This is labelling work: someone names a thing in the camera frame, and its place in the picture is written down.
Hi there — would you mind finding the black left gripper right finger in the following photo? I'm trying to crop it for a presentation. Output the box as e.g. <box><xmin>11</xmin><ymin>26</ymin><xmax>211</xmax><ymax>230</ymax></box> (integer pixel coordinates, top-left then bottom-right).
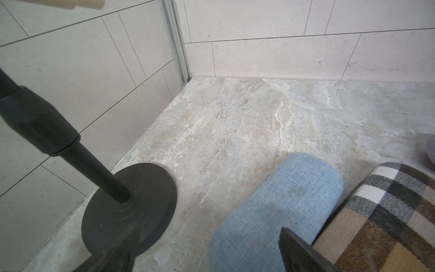
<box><xmin>279</xmin><ymin>228</ymin><xmax>341</xmax><ymax>272</ymax></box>

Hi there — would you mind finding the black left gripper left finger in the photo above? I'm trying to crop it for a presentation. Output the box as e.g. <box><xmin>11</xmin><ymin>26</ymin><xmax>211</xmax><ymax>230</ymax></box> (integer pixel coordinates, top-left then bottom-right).
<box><xmin>74</xmin><ymin>224</ymin><xmax>140</xmax><ymax>272</ymax></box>

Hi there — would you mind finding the light blue glasses case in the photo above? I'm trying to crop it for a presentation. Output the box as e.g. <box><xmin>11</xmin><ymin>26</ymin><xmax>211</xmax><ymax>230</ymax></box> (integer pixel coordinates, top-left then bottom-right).
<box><xmin>207</xmin><ymin>153</ymin><xmax>344</xmax><ymax>272</ymax></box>

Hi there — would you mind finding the plaid glasses case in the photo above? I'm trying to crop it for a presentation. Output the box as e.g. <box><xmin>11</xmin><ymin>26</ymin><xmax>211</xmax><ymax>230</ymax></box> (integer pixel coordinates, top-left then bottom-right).
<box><xmin>313</xmin><ymin>162</ymin><xmax>435</xmax><ymax>272</ymax></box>

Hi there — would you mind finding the black microphone stand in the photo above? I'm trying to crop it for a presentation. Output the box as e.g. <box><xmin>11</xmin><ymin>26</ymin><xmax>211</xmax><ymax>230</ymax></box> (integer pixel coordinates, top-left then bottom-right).
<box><xmin>1</xmin><ymin>73</ymin><xmax>177</xmax><ymax>258</ymax></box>

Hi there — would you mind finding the purple case near wall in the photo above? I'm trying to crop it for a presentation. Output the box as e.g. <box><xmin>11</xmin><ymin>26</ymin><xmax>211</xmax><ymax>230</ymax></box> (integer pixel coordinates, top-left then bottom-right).
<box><xmin>427</xmin><ymin>137</ymin><xmax>435</xmax><ymax>164</ymax></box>

